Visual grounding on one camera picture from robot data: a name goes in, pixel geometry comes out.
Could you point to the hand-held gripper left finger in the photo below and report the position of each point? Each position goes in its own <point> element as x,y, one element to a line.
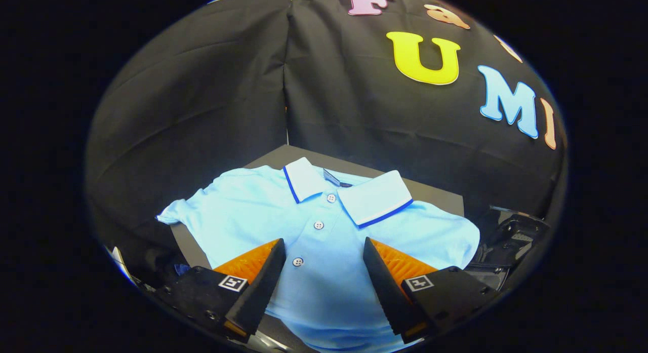
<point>258,292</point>

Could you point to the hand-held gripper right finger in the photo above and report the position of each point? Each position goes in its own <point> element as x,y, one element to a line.
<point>387,292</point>

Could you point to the light blue polo shirt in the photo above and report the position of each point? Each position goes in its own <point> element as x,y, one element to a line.
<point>324,231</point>

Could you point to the dark washing machine lid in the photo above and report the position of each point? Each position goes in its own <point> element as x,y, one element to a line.
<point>516,231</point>

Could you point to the grey cabinet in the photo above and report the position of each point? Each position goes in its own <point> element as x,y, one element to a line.
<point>433,193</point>

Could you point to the black backdrop cloth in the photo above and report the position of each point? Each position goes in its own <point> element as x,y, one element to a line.
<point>202,89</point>

